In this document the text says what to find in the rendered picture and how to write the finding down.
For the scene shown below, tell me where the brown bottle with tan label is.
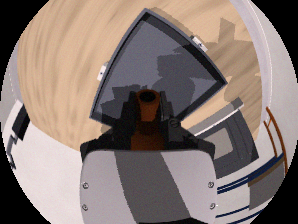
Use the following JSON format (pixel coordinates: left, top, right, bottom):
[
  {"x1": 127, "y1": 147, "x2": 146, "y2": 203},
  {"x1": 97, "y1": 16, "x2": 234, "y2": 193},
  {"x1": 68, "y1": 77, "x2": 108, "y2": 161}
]
[{"x1": 131, "y1": 89, "x2": 164, "y2": 151}]

